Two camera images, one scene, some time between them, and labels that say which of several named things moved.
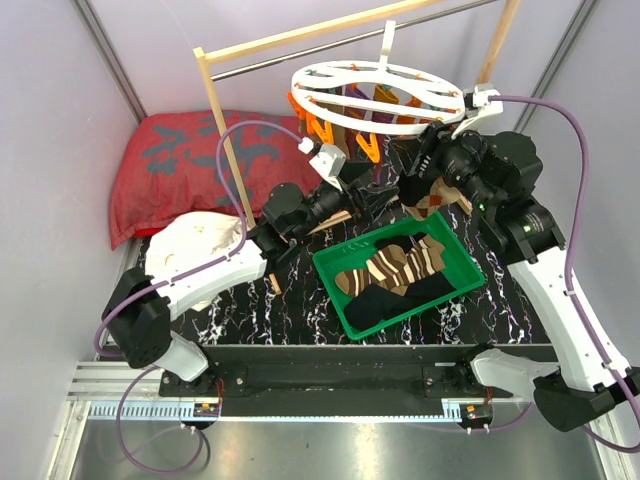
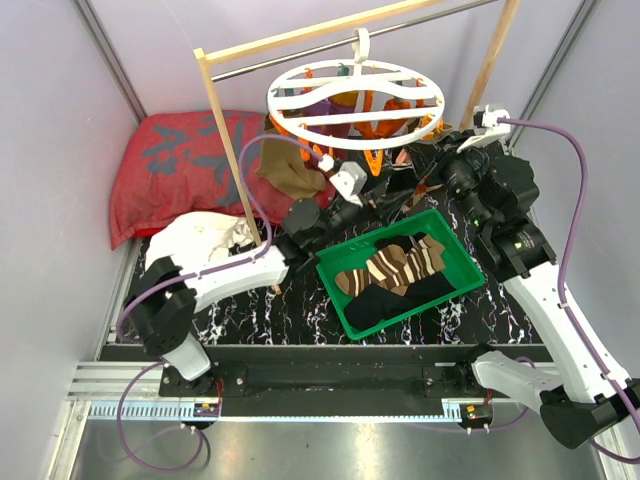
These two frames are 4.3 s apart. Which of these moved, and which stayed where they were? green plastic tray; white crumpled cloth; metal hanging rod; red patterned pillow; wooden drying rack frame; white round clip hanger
Moved: white round clip hanger
Stayed: white crumpled cloth; red patterned pillow; wooden drying rack frame; metal hanging rod; green plastic tray
